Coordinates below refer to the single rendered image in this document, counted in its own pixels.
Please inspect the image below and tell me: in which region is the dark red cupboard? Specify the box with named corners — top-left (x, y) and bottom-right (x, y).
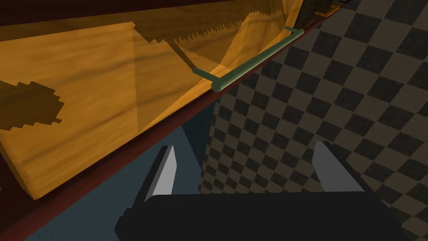
top-left (0, 0), bottom-right (341, 241)

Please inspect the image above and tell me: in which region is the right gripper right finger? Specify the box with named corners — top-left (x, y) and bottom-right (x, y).
top-left (311, 140), bottom-right (375, 193)

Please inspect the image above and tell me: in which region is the wooden drawer front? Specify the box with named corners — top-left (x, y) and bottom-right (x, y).
top-left (0, 0), bottom-right (305, 200)

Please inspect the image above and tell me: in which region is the green bar handle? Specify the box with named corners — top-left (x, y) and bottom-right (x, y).
top-left (192, 25), bottom-right (305, 92)

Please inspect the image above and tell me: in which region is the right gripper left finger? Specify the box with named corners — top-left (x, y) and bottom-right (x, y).
top-left (133, 145), bottom-right (177, 209)

